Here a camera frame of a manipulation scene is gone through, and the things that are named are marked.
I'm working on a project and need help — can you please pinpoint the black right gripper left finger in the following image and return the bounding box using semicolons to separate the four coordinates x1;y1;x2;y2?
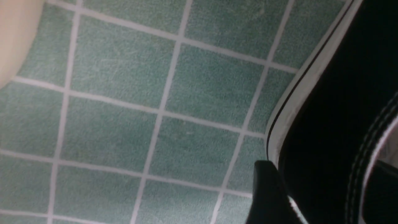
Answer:
246;160;302;224

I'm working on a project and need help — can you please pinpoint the green checkered tablecloth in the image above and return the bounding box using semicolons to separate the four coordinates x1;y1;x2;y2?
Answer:
1;0;346;224

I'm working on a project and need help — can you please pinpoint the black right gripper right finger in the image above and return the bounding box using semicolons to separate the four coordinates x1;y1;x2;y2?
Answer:
363;161;398;224

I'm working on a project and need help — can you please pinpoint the black canvas sneaker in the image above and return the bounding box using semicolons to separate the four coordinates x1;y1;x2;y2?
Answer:
265;0;397;224

